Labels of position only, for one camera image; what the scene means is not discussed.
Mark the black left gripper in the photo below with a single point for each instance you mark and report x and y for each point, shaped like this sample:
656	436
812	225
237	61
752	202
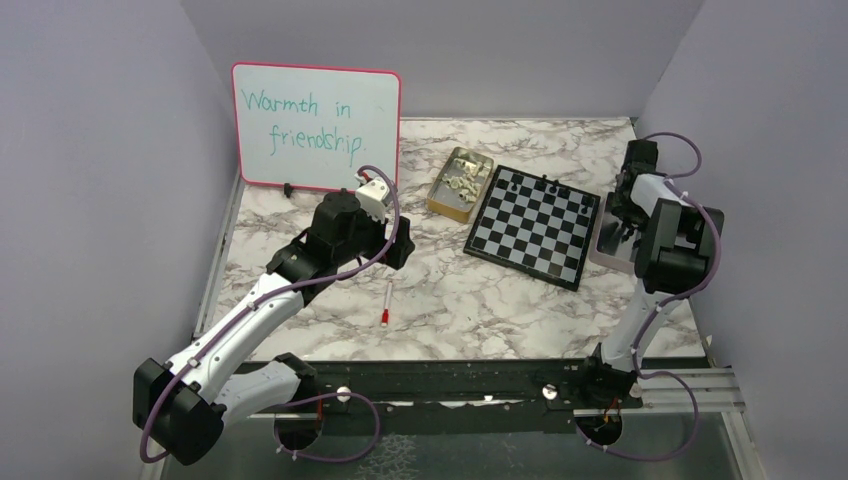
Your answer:
401	247

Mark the gold tin tray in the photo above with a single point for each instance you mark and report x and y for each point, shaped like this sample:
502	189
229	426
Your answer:
442	201

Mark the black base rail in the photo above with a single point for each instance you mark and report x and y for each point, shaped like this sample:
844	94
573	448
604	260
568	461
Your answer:
449	397

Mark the pile of white chess pieces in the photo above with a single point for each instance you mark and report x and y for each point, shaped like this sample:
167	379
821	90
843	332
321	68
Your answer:
465	176

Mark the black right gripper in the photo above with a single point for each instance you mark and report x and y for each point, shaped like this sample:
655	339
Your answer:
635	213

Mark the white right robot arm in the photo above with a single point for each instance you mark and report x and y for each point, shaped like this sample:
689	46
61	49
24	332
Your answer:
675	251

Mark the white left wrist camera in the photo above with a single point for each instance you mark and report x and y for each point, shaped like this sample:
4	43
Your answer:
374	198

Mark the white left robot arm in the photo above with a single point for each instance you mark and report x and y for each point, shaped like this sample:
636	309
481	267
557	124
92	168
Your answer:
183	405

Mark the pink tin tray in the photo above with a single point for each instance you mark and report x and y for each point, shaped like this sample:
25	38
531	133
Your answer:
613	243

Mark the black and silver chessboard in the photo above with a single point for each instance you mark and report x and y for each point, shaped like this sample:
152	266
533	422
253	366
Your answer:
534	231

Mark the white and red marker pen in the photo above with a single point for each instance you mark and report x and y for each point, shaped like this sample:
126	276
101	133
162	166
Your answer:
385	317

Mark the pink framed whiteboard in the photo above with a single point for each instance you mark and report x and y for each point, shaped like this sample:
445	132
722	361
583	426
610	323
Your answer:
313	127

